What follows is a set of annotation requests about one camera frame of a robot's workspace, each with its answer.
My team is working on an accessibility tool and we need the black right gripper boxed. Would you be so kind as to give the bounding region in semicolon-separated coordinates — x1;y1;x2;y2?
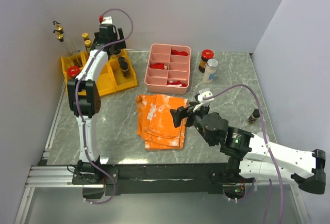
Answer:
170;101;216;146

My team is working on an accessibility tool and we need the sauce bottle green label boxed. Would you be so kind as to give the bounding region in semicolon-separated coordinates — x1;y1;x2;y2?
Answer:
84;40;92;54

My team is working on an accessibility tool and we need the sauce bottle yellow cap back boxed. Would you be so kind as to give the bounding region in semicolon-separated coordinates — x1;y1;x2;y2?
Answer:
81;33;90;41

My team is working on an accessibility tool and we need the dark spice jar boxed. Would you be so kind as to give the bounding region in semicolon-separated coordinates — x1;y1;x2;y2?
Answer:
120;61;130;78

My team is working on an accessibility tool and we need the brass clamp wall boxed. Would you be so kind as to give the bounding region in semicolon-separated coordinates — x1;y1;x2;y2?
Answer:
53;21;63;32
53;29;64;42

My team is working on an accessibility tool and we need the brown spice jar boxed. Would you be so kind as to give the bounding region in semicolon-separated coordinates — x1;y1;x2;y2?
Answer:
111;50;121;59

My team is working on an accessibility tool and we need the dark spice shaker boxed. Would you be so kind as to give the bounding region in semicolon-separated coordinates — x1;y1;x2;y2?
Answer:
118;56;126;67

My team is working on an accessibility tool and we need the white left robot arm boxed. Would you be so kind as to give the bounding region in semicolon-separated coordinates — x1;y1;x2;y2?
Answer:
67;23;125;184

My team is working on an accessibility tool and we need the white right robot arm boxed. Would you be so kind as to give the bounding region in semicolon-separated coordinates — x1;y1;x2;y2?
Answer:
170;102;326;195

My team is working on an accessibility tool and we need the red white sock bottom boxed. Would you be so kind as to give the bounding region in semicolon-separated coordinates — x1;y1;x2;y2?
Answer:
167;80;188;88

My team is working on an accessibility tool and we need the orange tie-dye cloth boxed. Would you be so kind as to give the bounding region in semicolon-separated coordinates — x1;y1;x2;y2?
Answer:
136;94;188;150

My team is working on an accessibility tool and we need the pink divided tray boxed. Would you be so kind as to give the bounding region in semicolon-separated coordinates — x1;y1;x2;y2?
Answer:
144;43;191;95

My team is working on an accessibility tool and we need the yellow plastic bin organizer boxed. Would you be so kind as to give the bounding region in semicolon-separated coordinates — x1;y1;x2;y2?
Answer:
60;49;138;97

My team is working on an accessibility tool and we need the silver lid glass jar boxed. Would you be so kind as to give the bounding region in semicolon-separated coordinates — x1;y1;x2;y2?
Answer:
203;58;218;84

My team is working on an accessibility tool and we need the red sock middle compartment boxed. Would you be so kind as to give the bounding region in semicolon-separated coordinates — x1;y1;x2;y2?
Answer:
150;62;168;70

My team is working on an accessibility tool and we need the red sock compartment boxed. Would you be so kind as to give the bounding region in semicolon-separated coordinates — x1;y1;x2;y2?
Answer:
171;50;189;56
150;62;168;70

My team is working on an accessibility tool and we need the red sock top compartment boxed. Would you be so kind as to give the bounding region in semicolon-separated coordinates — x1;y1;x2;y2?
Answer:
171;50;189;56

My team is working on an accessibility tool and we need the red lid sauce jar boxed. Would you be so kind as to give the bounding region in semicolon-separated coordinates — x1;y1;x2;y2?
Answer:
199;49;214;73

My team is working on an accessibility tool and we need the dark brown jar back right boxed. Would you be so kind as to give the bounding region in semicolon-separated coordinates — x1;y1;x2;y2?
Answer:
246;108;262;125

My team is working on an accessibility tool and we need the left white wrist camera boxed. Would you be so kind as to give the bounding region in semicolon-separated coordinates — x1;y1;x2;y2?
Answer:
99;15;113;25

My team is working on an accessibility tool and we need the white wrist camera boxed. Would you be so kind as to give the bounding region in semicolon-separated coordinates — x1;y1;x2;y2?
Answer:
99;15;113;25
193;88;214;112

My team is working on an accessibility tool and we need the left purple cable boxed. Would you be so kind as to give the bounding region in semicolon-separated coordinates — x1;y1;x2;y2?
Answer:
74;8;135;205

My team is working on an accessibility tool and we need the purple cable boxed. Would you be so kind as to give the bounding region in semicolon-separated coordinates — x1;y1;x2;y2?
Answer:
74;8;135;205
206;84;285;224

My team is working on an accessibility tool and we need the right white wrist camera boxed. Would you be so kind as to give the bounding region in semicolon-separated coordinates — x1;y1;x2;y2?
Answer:
193;88;214;112

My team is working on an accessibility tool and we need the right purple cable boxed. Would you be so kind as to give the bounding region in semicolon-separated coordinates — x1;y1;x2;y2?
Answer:
206;84;285;224

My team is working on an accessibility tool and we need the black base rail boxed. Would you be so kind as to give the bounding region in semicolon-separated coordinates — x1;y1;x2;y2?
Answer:
72;163;252;199

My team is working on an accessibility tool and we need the aluminium frame rail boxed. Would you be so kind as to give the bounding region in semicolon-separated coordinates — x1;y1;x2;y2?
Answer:
25;88;80;188

